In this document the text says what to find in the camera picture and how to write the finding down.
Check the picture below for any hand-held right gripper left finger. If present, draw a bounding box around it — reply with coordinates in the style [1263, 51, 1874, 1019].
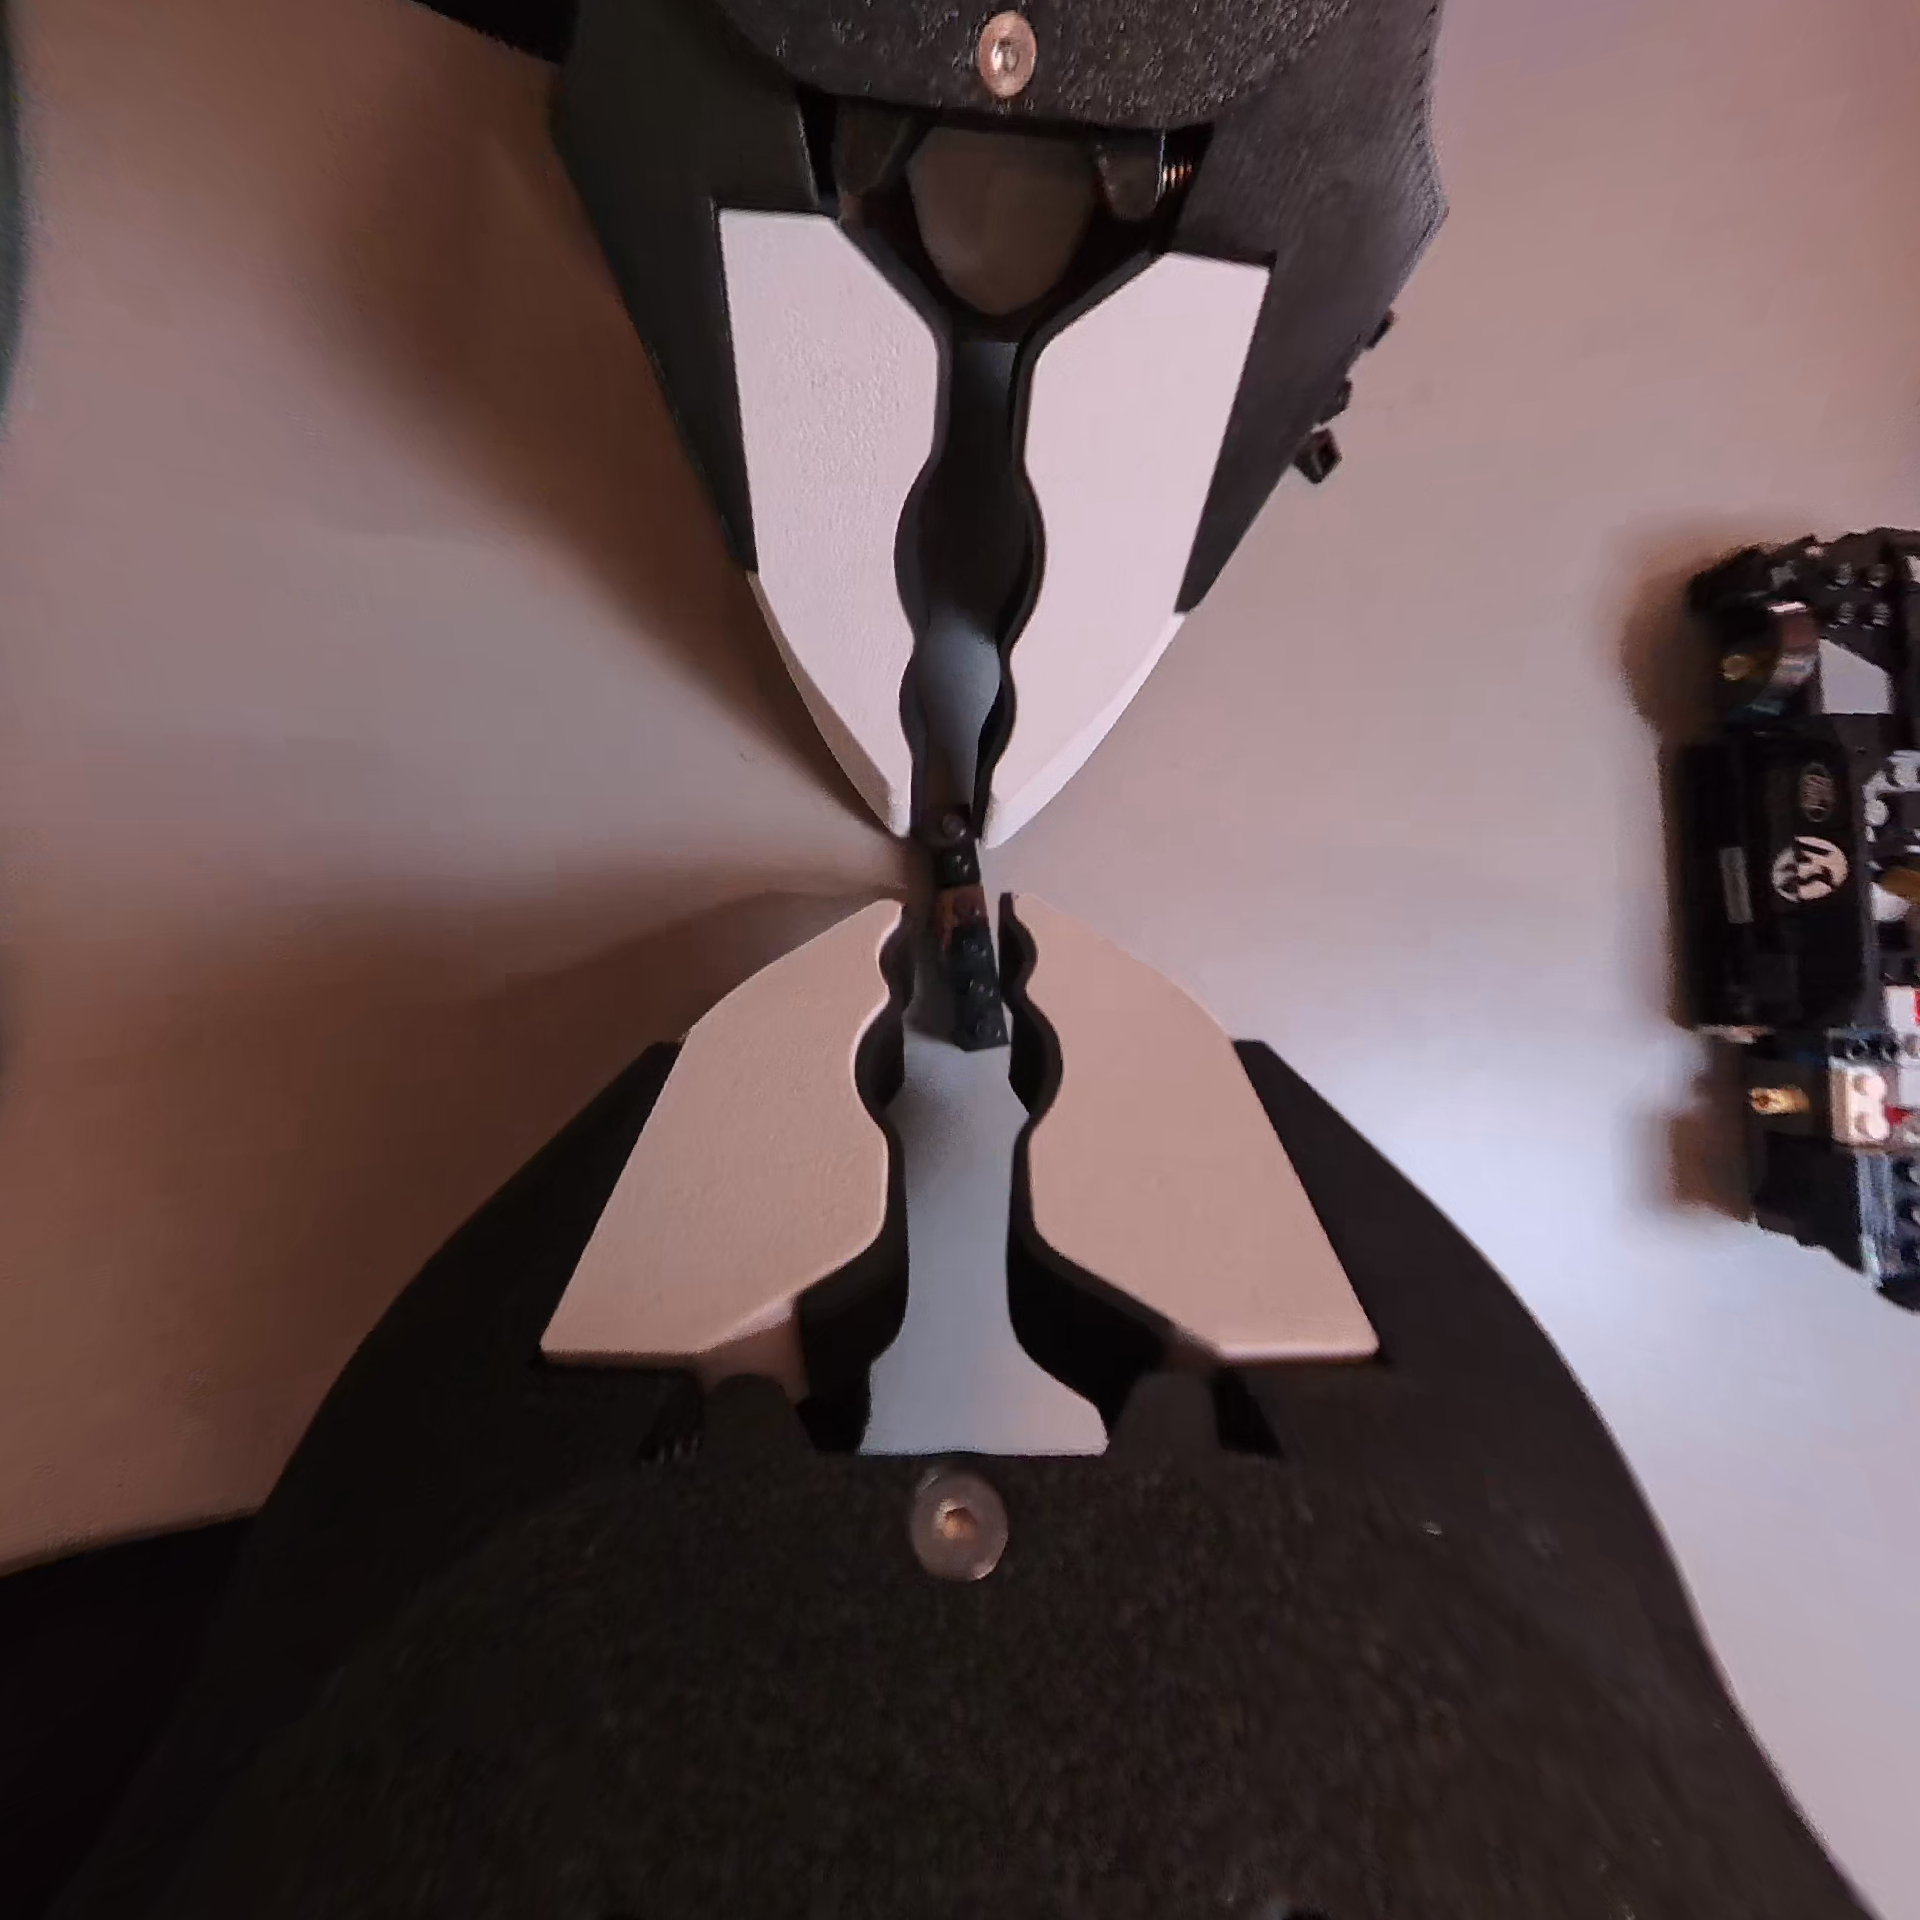
[541, 902, 907, 1387]

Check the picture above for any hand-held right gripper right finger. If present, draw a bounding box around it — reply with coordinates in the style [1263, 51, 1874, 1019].
[1007, 897, 1383, 1384]

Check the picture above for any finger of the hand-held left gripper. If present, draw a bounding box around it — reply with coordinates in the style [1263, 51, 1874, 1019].
[721, 201, 952, 841]
[975, 241, 1271, 850]

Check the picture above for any black long lego plate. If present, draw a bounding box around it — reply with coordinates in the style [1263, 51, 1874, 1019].
[917, 803, 1017, 1057]

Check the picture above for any black lego car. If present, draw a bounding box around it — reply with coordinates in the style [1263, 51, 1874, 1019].
[1667, 527, 1920, 1316]

